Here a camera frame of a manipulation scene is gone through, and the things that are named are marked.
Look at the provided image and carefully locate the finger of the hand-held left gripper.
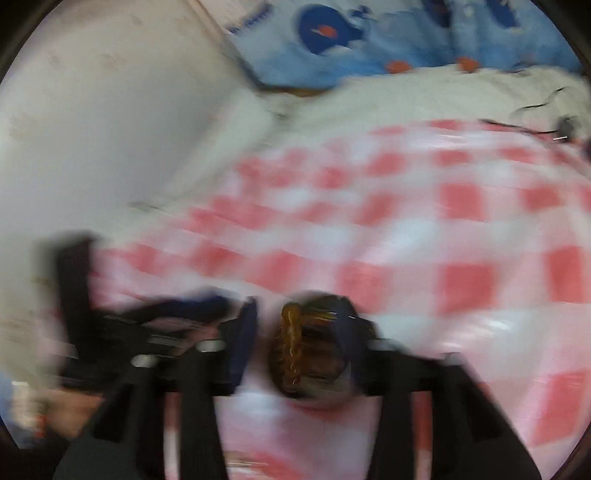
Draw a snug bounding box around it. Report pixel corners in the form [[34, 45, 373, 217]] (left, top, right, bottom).
[[104, 323, 200, 352], [124, 290, 232, 325]]

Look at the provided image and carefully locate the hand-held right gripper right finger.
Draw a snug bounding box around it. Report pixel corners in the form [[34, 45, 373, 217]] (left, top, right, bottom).
[[332, 298, 543, 480]]

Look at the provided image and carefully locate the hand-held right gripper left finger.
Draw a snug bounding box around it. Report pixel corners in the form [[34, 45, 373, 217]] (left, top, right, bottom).
[[53, 295, 259, 480]]

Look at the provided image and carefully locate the person's left hand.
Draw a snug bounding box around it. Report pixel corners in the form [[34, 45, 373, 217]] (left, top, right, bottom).
[[38, 390, 102, 440]]

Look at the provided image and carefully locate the red white checkered plastic tablecloth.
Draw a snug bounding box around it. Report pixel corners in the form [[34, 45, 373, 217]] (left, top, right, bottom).
[[88, 117, 591, 480]]

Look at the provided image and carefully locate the white grid bed sheet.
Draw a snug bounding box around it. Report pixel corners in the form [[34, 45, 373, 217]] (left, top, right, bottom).
[[129, 62, 591, 222]]

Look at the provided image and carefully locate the blue whale printed blanket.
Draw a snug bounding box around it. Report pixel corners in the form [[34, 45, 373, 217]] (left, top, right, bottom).
[[225, 0, 583, 91]]

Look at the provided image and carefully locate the black charger cable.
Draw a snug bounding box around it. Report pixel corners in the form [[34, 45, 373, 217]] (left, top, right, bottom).
[[479, 85, 591, 145]]

